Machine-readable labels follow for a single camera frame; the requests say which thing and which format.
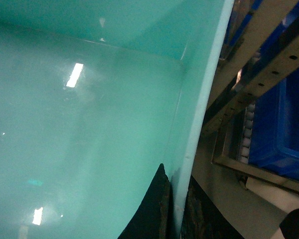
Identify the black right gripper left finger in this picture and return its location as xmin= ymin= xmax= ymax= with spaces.
xmin=119 ymin=163 xmax=170 ymax=239

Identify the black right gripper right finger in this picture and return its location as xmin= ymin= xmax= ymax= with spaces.
xmin=180 ymin=177 xmax=243 ymax=239

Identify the teal plastic bin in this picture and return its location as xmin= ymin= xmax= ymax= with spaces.
xmin=0 ymin=0 xmax=233 ymax=239

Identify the stainless steel shelf rack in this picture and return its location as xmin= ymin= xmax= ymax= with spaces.
xmin=189 ymin=0 xmax=299 ymax=197

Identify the white roller track right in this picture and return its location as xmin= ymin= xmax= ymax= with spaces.
xmin=238 ymin=103 xmax=256 ymax=164

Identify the blue bin upper right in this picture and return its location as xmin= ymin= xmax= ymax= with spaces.
xmin=249 ymin=68 xmax=299 ymax=181

